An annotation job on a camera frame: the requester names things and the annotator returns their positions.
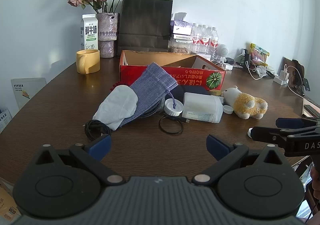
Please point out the white face mask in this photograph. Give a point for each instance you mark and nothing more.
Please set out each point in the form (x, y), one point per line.
(262, 70)

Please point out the white screw cap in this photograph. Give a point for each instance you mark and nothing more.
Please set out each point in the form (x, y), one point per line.
(228, 110)

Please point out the clear container of seeds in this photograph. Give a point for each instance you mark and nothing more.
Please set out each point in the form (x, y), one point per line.
(180, 47)

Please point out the white power charger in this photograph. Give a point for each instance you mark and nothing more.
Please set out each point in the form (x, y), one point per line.
(228, 67)

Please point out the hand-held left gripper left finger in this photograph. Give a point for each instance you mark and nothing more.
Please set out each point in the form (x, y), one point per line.
(101, 146)

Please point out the white leaflet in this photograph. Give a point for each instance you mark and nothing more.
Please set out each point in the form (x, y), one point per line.
(27, 90)

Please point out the translucent plastic jar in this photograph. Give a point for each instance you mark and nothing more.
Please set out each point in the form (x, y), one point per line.
(200, 105)

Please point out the red cardboard box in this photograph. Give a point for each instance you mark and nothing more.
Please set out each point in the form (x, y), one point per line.
(190, 77)

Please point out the white box in plastic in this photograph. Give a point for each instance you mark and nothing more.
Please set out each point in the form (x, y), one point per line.
(181, 25)

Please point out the black smartphone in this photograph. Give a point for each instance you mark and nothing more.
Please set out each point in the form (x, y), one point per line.
(312, 109)

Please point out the pale plastic bag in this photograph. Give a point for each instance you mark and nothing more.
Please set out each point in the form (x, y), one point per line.
(117, 105)

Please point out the pale yellow block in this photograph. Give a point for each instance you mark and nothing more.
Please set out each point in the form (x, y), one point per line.
(215, 92)

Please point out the stack of booklets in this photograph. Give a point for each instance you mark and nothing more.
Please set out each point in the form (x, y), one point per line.
(4, 120)

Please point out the white charging dock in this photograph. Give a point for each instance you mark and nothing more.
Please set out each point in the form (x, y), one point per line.
(281, 79)

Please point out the water bottle red label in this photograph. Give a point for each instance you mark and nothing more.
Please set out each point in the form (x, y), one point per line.
(205, 39)
(196, 37)
(213, 41)

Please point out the flat white box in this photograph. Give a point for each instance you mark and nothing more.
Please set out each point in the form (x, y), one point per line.
(182, 37)

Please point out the small white cap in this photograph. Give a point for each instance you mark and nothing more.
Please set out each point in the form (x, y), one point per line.
(249, 132)

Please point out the white robot speaker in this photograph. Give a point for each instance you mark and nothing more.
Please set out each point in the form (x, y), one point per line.
(223, 50)

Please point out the person's right hand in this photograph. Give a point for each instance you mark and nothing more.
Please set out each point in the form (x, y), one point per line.
(316, 182)

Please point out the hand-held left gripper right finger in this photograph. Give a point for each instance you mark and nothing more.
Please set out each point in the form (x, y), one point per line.
(217, 149)

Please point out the white and yellow plush toy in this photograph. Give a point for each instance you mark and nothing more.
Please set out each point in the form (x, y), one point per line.
(247, 102)

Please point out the yellow snack bag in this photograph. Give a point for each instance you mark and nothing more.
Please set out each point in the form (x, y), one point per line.
(260, 55)

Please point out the orange printed package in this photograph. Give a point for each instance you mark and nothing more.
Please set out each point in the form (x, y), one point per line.
(6, 202)

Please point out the white milk carton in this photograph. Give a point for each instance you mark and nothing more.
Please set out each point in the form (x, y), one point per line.
(88, 32)

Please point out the black paper bag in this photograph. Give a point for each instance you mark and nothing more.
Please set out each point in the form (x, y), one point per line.
(145, 22)

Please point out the large white ribbed lid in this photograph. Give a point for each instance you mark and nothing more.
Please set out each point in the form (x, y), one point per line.
(170, 109)

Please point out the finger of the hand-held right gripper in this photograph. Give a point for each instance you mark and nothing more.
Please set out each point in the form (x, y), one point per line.
(290, 122)
(265, 134)

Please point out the yellow mug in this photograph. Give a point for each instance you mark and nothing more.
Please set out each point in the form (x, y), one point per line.
(91, 62)

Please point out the dark navy case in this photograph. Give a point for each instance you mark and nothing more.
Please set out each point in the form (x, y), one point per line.
(182, 92)

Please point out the small green bottle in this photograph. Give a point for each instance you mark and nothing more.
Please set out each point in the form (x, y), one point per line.
(243, 59)

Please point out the wooden phone stand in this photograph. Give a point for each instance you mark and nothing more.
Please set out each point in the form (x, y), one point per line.
(292, 67)

